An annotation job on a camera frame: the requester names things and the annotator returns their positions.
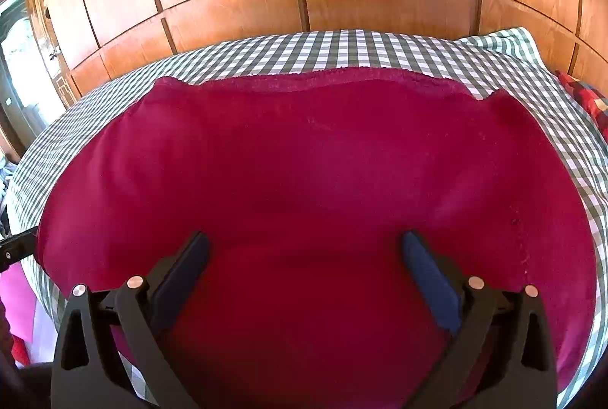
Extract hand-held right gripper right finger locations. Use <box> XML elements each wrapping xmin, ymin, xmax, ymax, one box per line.
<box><xmin>400</xmin><ymin>231</ymin><xmax>559</xmax><ymax>409</ymax></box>

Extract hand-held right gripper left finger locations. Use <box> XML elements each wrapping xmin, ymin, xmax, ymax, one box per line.
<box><xmin>50</xmin><ymin>231</ymin><xmax>212</xmax><ymax>409</ymax></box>

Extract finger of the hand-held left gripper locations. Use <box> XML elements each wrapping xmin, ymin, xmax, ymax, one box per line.
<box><xmin>0</xmin><ymin>226</ymin><xmax>40</xmax><ymax>272</ymax></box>

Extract pink cloth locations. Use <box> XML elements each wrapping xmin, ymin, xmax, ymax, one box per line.
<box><xmin>0</xmin><ymin>264</ymin><xmax>40</xmax><ymax>365</ymax></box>

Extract glass door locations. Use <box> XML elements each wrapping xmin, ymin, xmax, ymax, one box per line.
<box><xmin>0</xmin><ymin>0</ymin><xmax>62</xmax><ymax>158</ymax></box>

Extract red plaid cloth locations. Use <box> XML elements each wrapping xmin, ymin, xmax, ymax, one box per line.
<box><xmin>555</xmin><ymin>69</ymin><xmax>608</xmax><ymax>131</ymax></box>

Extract green checked pillow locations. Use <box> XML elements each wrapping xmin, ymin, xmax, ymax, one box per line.
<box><xmin>458</xmin><ymin>27</ymin><xmax>545</xmax><ymax>70</ymax></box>

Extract green checked bed sheet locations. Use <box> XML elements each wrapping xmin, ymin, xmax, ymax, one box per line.
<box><xmin>7</xmin><ymin>27</ymin><xmax>608</xmax><ymax>409</ymax></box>

